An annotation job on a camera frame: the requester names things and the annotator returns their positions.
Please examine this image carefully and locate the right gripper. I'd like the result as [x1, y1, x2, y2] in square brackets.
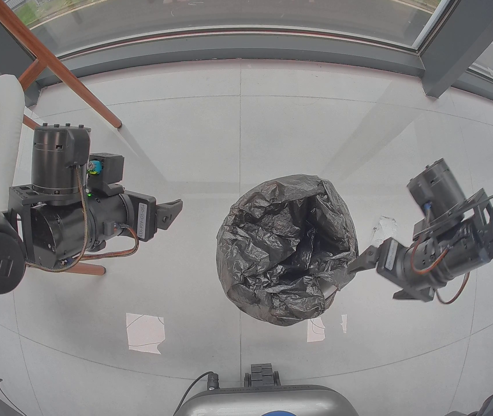
[348, 227, 488, 292]

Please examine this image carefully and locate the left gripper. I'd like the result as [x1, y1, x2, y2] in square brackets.
[30, 191, 184, 265]

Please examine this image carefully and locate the black plastic bag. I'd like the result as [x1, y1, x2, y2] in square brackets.
[216, 174, 360, 327]

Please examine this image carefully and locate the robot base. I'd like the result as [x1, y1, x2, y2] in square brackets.
[177, 363, 356, 416]

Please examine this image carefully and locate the crumpled white plastic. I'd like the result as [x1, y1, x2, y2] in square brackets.
[372, 216, 399, 245]

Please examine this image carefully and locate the window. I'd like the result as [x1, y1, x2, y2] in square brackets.
[0, 0, 493, 117]

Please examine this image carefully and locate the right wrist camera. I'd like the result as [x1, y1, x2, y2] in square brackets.
[393, 285, 437, 303]

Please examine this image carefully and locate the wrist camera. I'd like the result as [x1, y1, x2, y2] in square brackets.
[87, 153, 125, 196]
[393, 285, 437, 303]

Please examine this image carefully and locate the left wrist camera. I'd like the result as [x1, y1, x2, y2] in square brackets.
[87, 153, 125, 196]

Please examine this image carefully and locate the black cable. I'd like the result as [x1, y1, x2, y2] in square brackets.
[176, 370, 222, 413]

